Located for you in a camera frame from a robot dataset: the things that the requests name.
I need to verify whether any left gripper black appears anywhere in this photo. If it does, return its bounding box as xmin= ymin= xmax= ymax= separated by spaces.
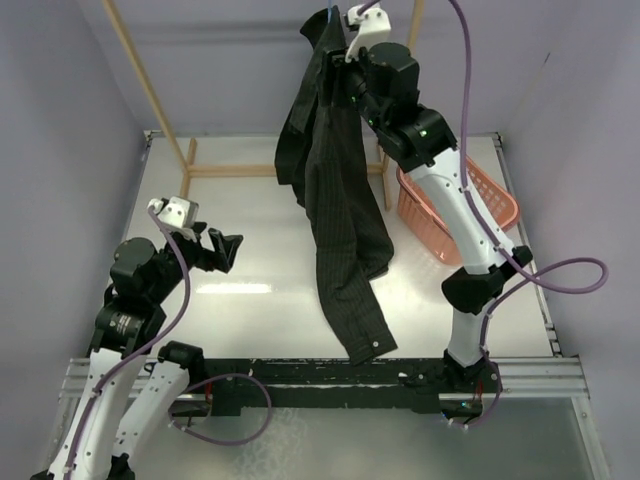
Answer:
xmin=148 ymin=220 xmax=241 ymax=302

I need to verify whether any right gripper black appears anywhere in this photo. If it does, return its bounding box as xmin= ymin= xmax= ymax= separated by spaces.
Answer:
xmin=315 ymin=46 xmax=387 ymax=134

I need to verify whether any dark pinstriped shirt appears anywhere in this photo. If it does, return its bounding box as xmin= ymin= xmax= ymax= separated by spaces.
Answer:
xmin=274 ymin=6 xmax=397 ymax=365

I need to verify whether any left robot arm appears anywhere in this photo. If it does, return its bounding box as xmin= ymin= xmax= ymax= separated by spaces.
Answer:
xmin=36 ymin=222 xmax=243 ymax=479

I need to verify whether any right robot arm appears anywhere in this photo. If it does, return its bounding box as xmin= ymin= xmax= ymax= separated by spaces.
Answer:
xmin=320 ymin=42 xmax=533 ymax=392

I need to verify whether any wooden clothes rack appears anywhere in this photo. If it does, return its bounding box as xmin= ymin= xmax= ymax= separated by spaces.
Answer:
xmin=101 ymin=0 xmax=425 ymax=212

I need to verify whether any pink plastic basket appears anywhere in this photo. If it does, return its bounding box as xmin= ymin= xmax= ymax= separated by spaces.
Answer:
xmin=396 ymin=150 xmax=520 ymax=274

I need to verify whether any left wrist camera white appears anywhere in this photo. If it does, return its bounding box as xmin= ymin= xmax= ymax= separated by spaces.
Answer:
xmin=147 ymin=196 xmax=201 ymax=242

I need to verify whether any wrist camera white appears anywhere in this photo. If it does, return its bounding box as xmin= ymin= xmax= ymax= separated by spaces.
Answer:
xmin=147 ymin=196 xmax=201 ymax=242
xmin=345 ymin=1 xmax=391 ymax=63

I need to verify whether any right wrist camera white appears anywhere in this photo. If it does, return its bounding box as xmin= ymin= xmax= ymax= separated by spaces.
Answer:
xmin=345 ymin=1 xmax=391 ymax=63

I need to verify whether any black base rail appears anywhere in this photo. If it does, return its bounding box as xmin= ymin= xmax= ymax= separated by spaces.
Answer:
xmin=169 ymin=355 xmax=505 ymax=417

